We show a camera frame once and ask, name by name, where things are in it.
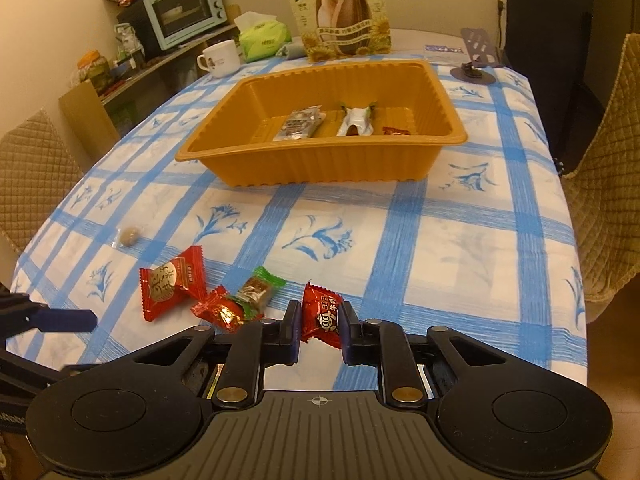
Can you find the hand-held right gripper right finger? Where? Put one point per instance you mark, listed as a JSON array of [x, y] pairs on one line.
[[350, 345]]

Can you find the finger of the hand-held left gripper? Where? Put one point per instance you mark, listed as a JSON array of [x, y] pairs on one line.
[[30, 367], [70, 320]]

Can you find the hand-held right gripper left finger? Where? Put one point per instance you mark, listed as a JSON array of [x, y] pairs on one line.
[[295, 335]]

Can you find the small red printed packet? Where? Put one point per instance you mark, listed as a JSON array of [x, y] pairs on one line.
[[322, 317]]

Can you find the green brown candy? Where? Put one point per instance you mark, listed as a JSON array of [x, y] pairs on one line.
[[257, 292]]

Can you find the red candy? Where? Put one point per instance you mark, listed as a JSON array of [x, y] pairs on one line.
[[220, 310]]

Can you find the large red snack packet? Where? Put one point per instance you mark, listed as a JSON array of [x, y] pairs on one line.
[[167, 290]]

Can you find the clear brown candy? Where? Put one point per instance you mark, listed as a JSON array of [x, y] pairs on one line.
[[129, 236]]

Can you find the orange plastic tray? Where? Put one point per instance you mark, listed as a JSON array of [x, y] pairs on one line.
[[320, 165]]

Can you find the clear packet with dark contents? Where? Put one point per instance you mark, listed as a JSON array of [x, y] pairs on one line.
[[300, 122]]

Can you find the red white printed packet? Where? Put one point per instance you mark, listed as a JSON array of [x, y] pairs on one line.
[[395, 131]]

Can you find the white green-ended snack packet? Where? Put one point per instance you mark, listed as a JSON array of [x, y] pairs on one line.
[[357, 120]]

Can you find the blue checked tablecloth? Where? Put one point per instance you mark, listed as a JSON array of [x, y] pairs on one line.
[[450, 260]]

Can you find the beige quilted chair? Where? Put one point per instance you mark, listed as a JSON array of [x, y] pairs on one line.
[[610, 185], [35, 170]]

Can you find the wooden shelf unit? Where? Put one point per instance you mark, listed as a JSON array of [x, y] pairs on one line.
[[90, 110]]

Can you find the orange lidded jar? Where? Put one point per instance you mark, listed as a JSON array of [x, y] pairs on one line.
[[92, 67]]

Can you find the silver foil bag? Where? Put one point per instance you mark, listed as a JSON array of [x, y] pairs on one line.
[[127, 45]]

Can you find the small grey pouch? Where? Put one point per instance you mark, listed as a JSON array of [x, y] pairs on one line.
[[292, 51]]

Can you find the white mug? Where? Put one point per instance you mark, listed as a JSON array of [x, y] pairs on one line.
[[222, 57]]

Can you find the black appliance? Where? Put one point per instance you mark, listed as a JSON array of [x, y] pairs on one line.
[[132, 30]]

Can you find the green tissue pack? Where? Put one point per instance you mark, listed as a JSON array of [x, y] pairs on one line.
[[262, 40]]

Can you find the blue white small box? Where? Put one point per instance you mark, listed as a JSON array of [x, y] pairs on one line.
[[442, 49]]

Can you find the grey phone stand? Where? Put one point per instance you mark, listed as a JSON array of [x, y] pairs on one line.
[[475, 42]]

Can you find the large sunflower seed bag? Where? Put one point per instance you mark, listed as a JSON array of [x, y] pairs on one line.
[[340, 10]]

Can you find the light blue toaster oven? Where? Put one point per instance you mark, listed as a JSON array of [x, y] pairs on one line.
[[180, 10]]

